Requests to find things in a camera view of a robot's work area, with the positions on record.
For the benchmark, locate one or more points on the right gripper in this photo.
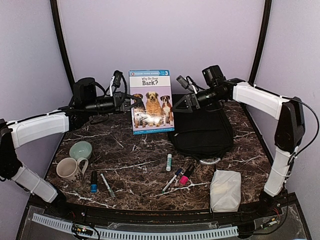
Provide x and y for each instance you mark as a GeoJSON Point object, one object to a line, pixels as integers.
{"type": "Point", "coordinates": [190, 103]}

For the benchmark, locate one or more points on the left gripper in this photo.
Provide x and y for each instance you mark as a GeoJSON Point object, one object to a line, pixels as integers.
{"type": "Point", "coordinates": [119, 102]}

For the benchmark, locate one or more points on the dog picture book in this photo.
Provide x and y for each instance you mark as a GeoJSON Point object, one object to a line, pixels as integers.
{"type": "Point", "coordinates": [154, 113]}

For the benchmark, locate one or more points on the black student bag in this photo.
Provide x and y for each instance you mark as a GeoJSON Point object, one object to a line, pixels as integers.
{"type": "Point", "coordinates": [203, 134]}

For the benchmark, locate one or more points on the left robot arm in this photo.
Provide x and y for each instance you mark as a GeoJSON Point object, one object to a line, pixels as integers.
{"type": "Point", "coordinates": [85, 103]}

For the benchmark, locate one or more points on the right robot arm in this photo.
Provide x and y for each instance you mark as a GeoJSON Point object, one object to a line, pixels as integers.
{"type": "Point", "coordinates": [288, 112]}

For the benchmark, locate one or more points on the white glue stick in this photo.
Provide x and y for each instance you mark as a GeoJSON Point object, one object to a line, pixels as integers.
{"type": "Point", "coordinates": [168, 162]}

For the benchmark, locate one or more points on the white pen blue cap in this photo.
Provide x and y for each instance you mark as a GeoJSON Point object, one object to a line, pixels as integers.
{"type": "Point", "coordinates": [172, 179]}

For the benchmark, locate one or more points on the green ceramic bowl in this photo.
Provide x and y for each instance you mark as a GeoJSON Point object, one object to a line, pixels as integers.
{"type": "Point", "coordinates": [81, 149]}

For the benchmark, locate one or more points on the black marker blue cap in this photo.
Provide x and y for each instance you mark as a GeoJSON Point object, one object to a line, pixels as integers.
{"type": "Point", "coordinates": [93, 182]}

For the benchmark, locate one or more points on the white cloth pouch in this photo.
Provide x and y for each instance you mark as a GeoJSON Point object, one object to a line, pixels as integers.
{"type": "Point", "coordinates": [225, 191]}

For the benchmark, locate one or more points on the white thin pen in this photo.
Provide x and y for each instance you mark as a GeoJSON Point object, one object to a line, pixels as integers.
{"type": "Point", "coordinates": [112, 194]}

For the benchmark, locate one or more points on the cream patterned mug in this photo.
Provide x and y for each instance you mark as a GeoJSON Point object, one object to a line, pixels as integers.
{"type": "Point", "coordinates": [73, 171]}

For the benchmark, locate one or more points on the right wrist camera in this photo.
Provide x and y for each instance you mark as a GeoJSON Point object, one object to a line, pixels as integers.
{"type": "Point", "coordinates": [185, 83]}

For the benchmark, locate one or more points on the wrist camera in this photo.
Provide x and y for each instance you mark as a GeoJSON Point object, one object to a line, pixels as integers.
{"type": "Point", "coordinates": [115, 81]}
{"type": "Point", "coordinates": [185, 83]}

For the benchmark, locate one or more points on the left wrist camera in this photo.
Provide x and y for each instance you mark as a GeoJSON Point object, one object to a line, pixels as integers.
{"type": "Point", "coordinates": [115, 81]}

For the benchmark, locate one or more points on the left black frame post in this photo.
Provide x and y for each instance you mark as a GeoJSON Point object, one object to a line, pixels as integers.
{"type": "Point", "coordinates": [61, 42]}

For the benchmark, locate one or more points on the black frame post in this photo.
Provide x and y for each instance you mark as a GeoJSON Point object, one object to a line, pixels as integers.
{"type": "Point", "coordinates": [261, 41]}
{"type": "Point", "coordinates": [61, 42]}

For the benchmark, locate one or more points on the right black frame post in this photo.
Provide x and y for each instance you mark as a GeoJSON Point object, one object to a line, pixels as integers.
{"type": "Point", "coordinates": [261, 41]}

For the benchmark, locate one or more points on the black front rail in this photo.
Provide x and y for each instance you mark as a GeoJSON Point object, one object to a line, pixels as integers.
{"type": "Point", "coordinates": [170, 208]}

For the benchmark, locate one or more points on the white slotted cable duct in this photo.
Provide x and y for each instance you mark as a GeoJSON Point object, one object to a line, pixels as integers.
{"type": "Point", "coordinates": [86, 232]}

